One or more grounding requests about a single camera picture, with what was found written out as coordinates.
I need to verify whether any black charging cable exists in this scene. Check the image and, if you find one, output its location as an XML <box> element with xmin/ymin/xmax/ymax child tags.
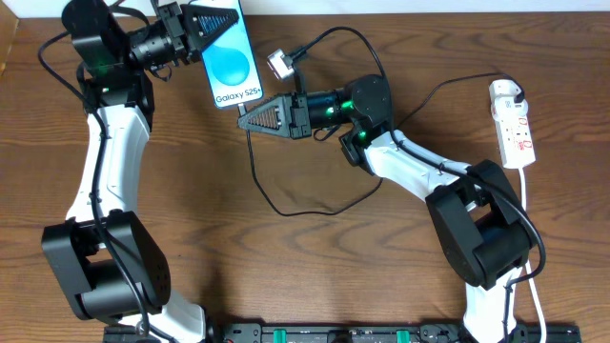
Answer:
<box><xmin>236</xmin><ymin>71</ymin><xmax>526</xmax><ymax>218</ymax></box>

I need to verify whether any blue screen smartphone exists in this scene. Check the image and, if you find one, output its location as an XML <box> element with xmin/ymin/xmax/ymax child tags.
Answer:
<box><xmin>192</xmin><ymin>0</ymin><xmax>263</xmax><ymax>109</ymax></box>

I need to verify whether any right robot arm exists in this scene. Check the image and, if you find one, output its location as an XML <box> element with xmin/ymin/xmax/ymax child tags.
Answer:
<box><xmin>237</xmin><ymin>74</ymin><xmax>546</xmax><ymax>342</ymax></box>

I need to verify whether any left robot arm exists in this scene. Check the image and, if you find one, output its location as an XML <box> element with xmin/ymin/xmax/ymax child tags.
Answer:
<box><xmin>41</xmin><ymin>0</ymin><xmax>240</xmax><ymax>342</ymax></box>

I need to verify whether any white charger adapter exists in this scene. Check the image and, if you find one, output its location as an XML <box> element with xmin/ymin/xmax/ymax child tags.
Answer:
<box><xmin>489</xmin><ymin>79</ymin><xmax>528</xmax><ymax>117</ymax></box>

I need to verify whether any white power strip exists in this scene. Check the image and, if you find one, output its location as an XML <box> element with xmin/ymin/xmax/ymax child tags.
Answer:
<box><xmin>491</xmin><ymin>97</ymin><xmax>536</xmax><ymax>169</ymax></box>

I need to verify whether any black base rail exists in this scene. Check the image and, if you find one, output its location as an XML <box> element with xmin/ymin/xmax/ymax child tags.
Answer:
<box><xmin>102</xmin><ymin>323</ymin><xmax>583</xmax><ymax>343</ymax></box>

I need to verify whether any white power strip cord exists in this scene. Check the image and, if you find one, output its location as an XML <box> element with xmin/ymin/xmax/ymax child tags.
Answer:
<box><xmin>517</xmin><ymin>166</ymin><xmax>548</xmax><ymax>343</ymax></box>

